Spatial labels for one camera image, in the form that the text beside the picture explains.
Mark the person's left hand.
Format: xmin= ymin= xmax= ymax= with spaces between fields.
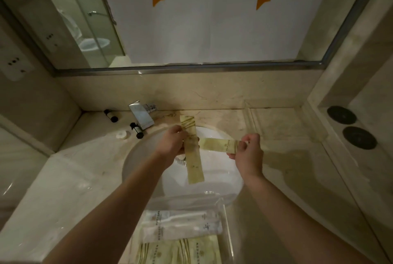
xmin=154 ymin=125 xmax=200 ymax=171

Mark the person's right hand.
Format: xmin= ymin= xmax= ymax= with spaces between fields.
xmin=228 ymin=133 xmax=264 ymax=181

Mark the white sink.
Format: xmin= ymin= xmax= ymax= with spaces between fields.
xmin=121 ymin=124 xmax=245 ymax=206

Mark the black-capped bottle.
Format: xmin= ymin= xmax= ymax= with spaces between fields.
xmin=104 ymin=109 xmax=119 ymax=123
xmin=130 ymin=122 xmax=145 ymax=140

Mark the transparent tray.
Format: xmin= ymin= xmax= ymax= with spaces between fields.
xmin=135 ymin=194 xmax=243 ymax=264

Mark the person's right forearm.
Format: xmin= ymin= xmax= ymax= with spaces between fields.
xmin=244 ymin=171 xmax=374 ymax=264

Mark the person's left forearm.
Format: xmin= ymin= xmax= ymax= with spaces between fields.
xmin=43 ymin=156 xmax=172 ymax=264

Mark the clear acrylic tray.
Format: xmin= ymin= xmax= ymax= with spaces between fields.
xmin=242 ymin=99 xmax=329 ymax=144

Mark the chrome faucet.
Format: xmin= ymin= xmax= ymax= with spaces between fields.
xmin=129 ymin=101 xmax=158 ymax=131

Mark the black round coaster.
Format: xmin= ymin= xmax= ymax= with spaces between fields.
xmin=342 ymin=126 xmax=377 ymax=151
xmin=326 ymin=105 xmax=357 ymax=126

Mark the white paper sheet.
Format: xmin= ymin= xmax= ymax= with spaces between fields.
xmin=89 ymin=0 xmax=337 ymax=65

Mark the metal-framed wall mirror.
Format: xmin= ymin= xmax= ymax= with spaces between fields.
xmin=0 ymin=0 xmax=391 ymax=77

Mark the white wall socket panel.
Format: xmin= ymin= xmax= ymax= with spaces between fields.
xmin=0 ymin=44 xmax=35 ymax=83

